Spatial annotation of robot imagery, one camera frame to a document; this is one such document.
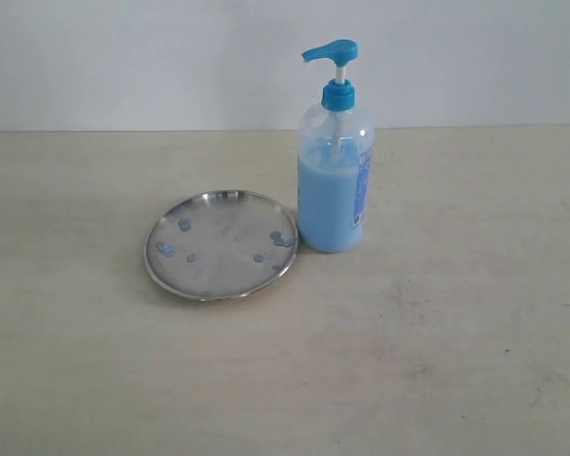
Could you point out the blue pump soap bottle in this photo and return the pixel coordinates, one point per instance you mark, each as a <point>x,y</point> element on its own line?
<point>335,142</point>

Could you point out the round stainless steel plate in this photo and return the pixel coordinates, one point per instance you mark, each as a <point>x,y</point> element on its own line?
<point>221,245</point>

